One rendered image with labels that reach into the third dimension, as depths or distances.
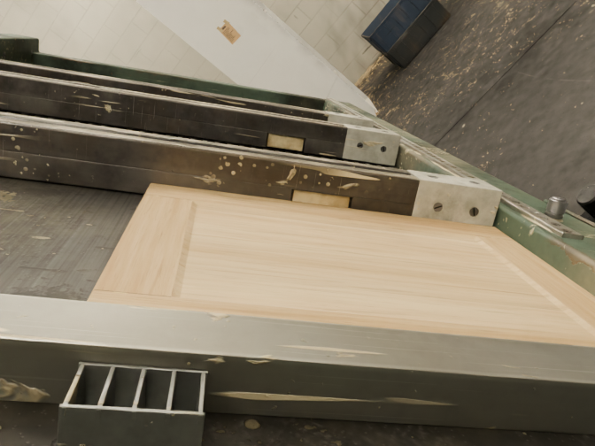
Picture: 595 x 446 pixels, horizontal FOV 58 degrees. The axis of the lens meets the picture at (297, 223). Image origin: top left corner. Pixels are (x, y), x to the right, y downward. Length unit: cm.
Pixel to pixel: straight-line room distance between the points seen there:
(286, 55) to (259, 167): 382
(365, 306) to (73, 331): 24
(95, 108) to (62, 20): 511
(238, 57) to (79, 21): 222
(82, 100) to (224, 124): 29
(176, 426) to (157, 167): 47
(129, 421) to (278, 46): 428
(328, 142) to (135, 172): 58
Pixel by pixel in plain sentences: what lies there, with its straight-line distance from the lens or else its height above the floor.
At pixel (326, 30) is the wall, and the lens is 591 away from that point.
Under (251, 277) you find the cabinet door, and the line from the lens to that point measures 47.
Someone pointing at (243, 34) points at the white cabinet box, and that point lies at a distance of 450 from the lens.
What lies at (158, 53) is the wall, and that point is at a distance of 606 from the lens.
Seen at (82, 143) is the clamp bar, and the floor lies 140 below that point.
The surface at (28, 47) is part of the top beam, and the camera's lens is 222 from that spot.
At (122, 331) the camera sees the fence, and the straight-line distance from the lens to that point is 33.
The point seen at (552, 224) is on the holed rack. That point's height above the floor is 89.
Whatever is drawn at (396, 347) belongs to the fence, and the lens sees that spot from 36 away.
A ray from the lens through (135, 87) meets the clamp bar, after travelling 142.
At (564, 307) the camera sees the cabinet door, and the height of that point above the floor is 94.
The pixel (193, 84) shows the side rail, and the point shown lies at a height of 134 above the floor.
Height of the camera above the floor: 134
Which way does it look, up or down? 17 degrees down
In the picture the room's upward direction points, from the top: 53 degrees counter-clockwise
